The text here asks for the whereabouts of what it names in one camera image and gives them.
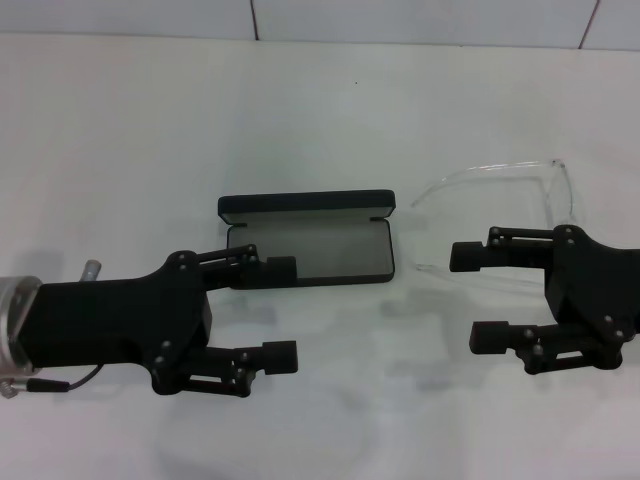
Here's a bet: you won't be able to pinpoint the black glasses case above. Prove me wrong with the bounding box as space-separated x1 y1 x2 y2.
217 188 397 288

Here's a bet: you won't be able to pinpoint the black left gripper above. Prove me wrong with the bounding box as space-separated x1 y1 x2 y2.
37 251 217 397

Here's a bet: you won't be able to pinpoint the clear transparent glasses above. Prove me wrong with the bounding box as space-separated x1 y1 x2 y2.
409 157 584 290

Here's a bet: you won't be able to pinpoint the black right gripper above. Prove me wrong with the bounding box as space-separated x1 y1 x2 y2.
449 224 640 377

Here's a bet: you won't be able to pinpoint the black wrist cable with plug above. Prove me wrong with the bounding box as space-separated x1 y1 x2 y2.
0 364 105 402

